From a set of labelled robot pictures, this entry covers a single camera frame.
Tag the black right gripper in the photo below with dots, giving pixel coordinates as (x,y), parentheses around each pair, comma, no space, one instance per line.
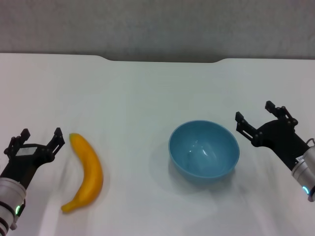
(278,137)

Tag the yellow banana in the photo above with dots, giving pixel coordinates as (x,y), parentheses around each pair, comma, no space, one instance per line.
(89,167)

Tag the blue bowl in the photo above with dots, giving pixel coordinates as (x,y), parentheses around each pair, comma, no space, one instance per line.
(204,157)

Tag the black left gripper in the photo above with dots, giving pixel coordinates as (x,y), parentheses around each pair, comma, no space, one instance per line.
(23,163)

